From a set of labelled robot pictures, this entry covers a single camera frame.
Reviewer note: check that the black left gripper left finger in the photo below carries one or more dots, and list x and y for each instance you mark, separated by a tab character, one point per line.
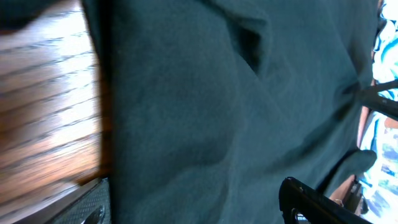
89	204

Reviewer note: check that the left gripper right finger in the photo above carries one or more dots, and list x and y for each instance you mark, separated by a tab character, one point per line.
301	204

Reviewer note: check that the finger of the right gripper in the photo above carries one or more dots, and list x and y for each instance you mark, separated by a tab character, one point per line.
370	98

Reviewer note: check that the black t-shirt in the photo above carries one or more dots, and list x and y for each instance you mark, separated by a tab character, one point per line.
195	111

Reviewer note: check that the light blue crumpled shirt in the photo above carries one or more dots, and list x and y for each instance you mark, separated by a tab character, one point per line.
380	132

